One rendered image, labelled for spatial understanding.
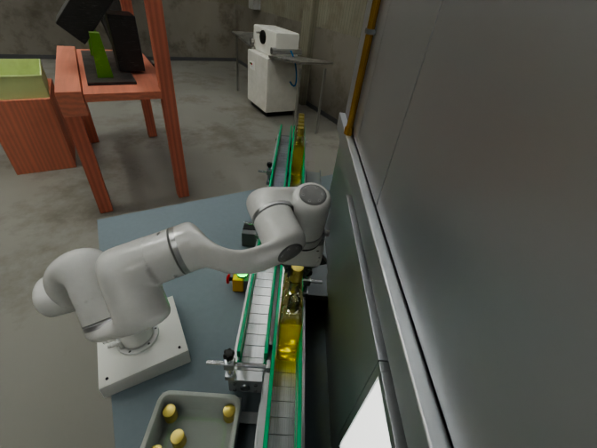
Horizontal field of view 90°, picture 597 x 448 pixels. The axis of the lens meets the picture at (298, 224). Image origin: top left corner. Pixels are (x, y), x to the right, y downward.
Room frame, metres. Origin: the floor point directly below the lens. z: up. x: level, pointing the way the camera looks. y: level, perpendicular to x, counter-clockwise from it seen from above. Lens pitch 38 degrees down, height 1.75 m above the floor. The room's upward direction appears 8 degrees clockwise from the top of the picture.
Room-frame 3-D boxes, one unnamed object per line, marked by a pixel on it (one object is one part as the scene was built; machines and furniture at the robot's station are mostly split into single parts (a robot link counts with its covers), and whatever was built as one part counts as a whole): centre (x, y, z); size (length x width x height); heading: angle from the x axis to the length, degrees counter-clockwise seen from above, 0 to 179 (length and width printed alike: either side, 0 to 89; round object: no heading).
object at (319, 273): (1.18, -0.08, 0.84); 0.95 x 0.09 x 0.11; 3
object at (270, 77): (5.51, 0.76, 0.62); 2.57 x 0.64 x 1.24; 34
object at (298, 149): (1.61, 0.06, 1.02); 0.06 x 0.06 x 0.28; 3
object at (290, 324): (0.48, -0.02, 0.99); 0.06 x 0.06 x 0.21; 2
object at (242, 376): (0.39, 0.09, 0.85); 0.09 x 0.04 x 0.07; 93
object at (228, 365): (0.39, 0.11, 0.95); 0.17 x 0.03 x 0.12; 93
